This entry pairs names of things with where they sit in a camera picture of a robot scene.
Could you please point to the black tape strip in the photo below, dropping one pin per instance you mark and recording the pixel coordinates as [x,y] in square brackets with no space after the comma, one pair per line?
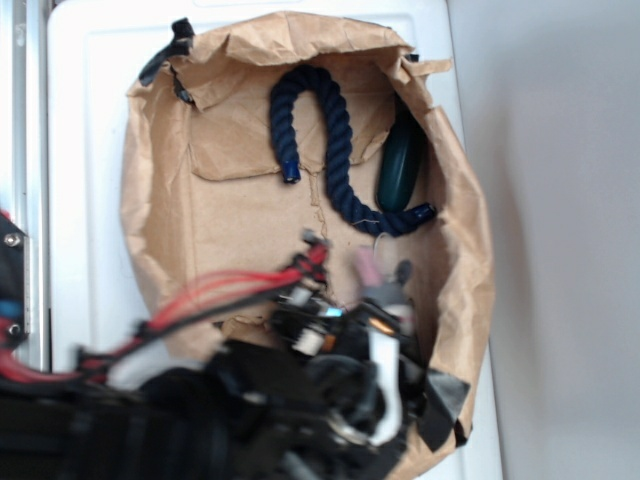
[445,396]
[180,45]

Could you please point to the white plastic bin lid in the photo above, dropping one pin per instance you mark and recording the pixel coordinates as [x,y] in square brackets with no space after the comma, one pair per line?
[96,50]

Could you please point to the brown paper bag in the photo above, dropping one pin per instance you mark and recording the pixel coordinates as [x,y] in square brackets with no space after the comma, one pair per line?
[202,189]

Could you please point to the black tape strip right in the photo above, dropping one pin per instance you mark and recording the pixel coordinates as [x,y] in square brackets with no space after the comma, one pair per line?
[445,396]

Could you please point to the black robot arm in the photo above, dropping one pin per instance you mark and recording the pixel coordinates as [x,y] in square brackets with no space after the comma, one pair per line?
[74,425]

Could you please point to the gray plush donkey toy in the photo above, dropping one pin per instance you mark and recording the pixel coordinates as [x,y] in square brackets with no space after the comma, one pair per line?
[385,290]

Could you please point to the dark green oval object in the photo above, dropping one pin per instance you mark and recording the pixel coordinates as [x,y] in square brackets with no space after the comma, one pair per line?
[402,156]

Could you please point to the aluminium rail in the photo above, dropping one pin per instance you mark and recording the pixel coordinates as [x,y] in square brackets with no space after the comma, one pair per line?
[30,169]

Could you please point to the black tape strip left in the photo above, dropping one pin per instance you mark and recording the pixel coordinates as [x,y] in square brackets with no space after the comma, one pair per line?
[180,45]

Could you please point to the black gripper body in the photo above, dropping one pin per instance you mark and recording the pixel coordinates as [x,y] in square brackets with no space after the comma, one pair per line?
[326,380]

